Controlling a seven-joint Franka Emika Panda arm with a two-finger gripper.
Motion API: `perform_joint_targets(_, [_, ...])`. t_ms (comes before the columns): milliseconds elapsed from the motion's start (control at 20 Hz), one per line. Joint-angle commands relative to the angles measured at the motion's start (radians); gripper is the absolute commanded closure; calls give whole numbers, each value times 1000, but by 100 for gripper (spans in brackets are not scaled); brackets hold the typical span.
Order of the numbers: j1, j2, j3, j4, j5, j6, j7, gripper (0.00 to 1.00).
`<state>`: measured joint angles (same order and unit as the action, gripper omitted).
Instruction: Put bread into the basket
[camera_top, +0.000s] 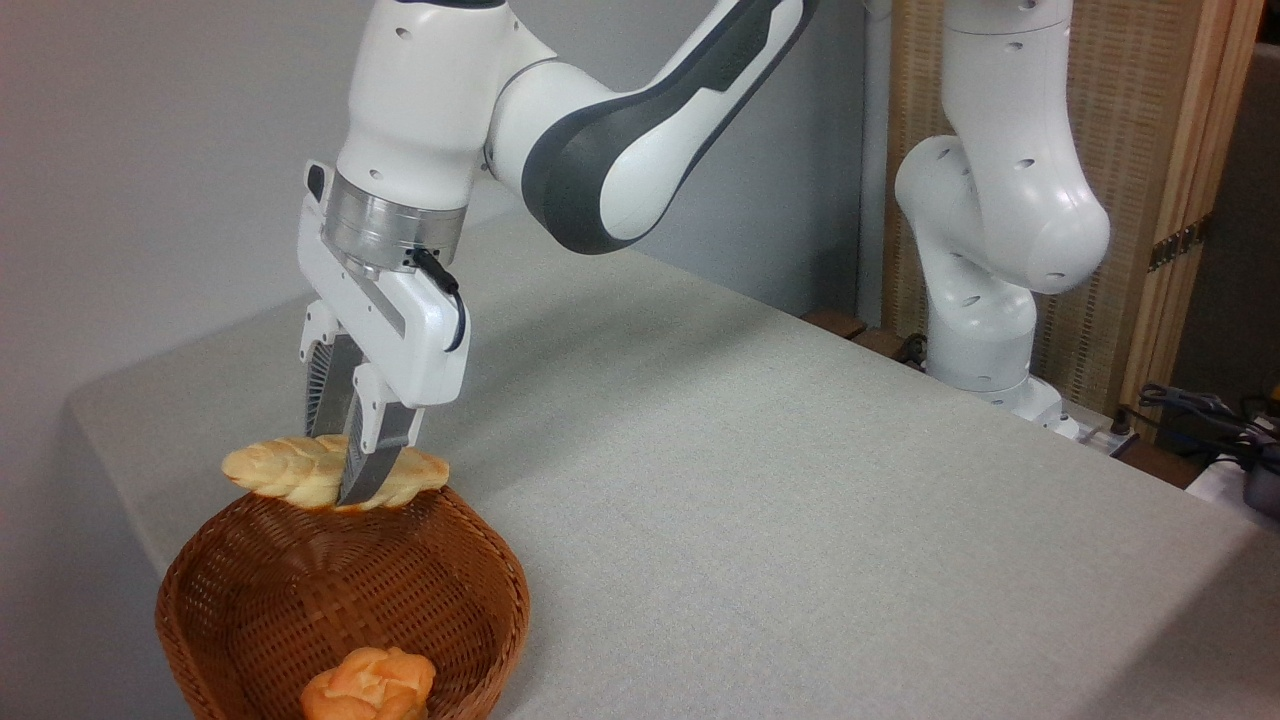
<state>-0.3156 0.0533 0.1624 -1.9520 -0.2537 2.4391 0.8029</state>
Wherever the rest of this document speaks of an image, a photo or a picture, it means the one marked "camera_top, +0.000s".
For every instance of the bamboo folding screen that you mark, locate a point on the bamboo folding screen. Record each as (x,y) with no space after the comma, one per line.
(1135,120)

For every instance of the brown wooden bench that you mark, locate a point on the brown wooden bench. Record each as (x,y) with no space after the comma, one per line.
(850,328)

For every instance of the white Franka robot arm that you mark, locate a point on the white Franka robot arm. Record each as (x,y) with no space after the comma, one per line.
(620,150)

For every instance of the long braided bread loaf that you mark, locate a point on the long braided bread loaf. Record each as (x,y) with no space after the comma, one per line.
(285,470)

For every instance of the round orange bread bun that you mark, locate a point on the round orange bread bun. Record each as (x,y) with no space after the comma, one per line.
(375,685)

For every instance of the metal screen hinge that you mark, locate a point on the metal screen hinge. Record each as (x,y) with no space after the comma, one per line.
(1178,243)

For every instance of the brown woven wicker basket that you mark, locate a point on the brown woven wicker basket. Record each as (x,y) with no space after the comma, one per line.
(300,590)

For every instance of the grey tablecloth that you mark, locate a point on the grey tablecloth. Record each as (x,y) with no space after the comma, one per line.
(800,520)

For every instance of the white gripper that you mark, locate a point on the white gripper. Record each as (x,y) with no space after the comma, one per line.
(420,340)

